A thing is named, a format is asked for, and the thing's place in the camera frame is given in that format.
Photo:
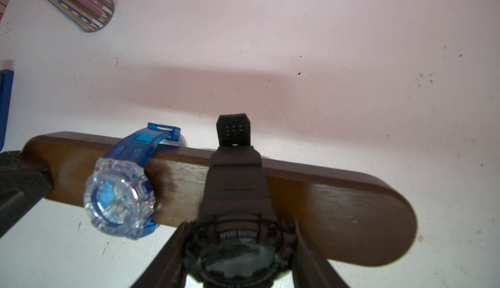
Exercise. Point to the blue stapler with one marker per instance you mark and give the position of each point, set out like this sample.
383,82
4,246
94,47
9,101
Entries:
7,77

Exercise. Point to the black sport wrist watch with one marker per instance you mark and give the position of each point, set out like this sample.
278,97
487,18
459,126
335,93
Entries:
238,239

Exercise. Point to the brown wooden watch stand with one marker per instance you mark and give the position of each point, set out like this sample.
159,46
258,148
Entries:
352,217

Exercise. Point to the blue transparent wrist watch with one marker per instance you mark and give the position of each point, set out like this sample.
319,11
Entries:
119,198

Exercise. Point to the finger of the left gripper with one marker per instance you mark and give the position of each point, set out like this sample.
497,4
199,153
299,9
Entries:
24,182

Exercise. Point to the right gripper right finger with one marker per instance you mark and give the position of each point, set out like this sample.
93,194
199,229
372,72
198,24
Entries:
310,268

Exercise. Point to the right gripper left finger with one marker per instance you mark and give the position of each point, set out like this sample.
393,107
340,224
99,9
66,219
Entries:
166,269

